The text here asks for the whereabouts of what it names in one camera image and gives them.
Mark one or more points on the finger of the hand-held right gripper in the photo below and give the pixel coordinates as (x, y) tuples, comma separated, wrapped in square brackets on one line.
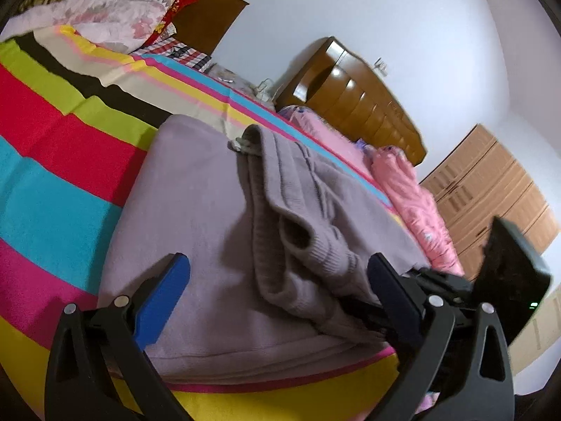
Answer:
[(442, 283), (359, 313)]

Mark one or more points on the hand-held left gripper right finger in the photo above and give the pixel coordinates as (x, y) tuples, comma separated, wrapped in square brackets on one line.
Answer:
[(394, 298)]

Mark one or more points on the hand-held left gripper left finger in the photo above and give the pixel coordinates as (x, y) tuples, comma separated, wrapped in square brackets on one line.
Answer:
[(162, 298)]

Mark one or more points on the lilac knit sweater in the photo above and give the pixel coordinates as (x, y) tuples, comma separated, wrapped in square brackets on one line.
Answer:
[(197, 210)]

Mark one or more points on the pink padded quilt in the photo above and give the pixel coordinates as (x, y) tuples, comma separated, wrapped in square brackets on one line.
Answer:
[(416, 201)]

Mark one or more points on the light brown wardrobe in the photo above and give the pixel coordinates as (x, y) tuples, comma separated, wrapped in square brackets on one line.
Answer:
[(495, 175)]

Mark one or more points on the colourful striped blanket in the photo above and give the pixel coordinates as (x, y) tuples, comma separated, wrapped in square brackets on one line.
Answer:
[(52, 210)]

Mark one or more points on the small purple item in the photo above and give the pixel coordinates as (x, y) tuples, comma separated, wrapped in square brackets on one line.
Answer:
[(360, 144)]

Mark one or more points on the pink bed sheet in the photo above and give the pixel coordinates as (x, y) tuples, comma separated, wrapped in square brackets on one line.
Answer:
[(324, 133)]

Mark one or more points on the glossy wooden headboard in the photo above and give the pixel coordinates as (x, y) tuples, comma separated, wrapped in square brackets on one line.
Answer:
[(359, 92)]

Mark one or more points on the pale floral cloth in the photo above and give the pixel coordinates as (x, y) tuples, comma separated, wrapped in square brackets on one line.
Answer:
[(228, 76)]

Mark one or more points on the plaid cloth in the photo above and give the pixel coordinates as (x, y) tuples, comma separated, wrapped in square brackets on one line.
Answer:
[(193, 57)]

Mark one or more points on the dark brown headboard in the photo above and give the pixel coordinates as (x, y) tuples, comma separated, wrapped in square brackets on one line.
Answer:
[(219, 17)]

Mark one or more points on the pink floral quilt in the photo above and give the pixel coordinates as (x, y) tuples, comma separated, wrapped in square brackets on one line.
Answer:
[(109, 13)]

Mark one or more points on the white wall socket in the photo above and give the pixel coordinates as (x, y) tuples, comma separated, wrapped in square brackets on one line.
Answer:
[(382, 65)]

